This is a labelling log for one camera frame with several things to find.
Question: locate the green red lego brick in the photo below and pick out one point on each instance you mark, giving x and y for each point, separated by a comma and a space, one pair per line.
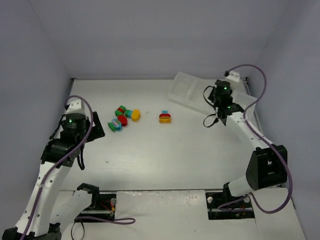
120, 110

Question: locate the yellow rounded lego brick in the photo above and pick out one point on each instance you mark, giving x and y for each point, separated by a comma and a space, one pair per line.
135, 115

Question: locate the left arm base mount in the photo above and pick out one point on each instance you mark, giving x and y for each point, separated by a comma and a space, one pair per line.
103, 208

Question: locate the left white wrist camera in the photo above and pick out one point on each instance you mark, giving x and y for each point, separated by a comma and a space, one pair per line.
76, 106

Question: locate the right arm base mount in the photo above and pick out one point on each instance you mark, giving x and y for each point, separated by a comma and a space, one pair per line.
234, 208

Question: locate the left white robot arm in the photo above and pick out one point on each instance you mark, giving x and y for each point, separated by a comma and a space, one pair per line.
37, 221

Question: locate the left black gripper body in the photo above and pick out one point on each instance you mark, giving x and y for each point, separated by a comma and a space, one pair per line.
97, 125

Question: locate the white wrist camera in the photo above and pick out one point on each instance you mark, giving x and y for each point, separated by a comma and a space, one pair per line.
76, 106
232, 76

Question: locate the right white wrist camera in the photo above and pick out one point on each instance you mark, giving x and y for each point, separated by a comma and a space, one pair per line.
232, 76

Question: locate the teal green printed lego brick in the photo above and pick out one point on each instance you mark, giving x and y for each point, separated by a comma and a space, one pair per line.
115, 125

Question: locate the red rounded lego brick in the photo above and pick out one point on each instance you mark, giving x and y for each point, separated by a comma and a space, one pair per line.
123, 120

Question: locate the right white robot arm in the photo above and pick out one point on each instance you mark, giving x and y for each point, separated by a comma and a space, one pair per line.
268, 162

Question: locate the burger printed lego stack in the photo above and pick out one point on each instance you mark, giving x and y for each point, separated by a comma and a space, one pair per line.
164, 117

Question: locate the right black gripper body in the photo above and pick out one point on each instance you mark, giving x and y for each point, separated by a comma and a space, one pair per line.
211, 94

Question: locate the clear four-compartment tray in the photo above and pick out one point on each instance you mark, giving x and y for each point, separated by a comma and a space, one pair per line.
189, 91

